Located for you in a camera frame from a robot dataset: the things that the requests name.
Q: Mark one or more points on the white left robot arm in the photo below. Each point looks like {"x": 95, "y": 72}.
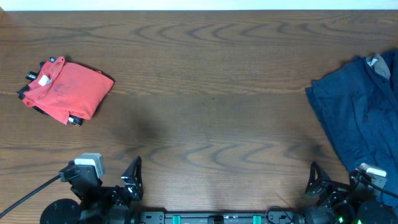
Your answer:
{"x": 68, "y": 211}

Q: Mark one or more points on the folded black printed t-shirt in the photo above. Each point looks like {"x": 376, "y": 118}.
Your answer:
{"x": 31, "y": 76}

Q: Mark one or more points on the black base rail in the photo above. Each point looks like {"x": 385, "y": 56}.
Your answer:
{"x": 274, "y": 215}

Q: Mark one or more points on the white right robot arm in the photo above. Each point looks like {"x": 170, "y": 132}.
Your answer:
{"x": 353, "y": 203}

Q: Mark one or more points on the orange printed t-shirt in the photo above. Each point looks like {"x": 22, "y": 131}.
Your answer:
{"x": 65, "y": 88}

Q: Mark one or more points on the navy blue garment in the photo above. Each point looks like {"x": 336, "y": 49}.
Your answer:
{"x": 357, "y": 108}

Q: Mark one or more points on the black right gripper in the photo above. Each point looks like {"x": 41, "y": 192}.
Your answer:
{"x": 337, "y": 191}

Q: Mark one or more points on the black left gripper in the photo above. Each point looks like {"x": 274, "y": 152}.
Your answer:
{"x": 120, "y": 197}

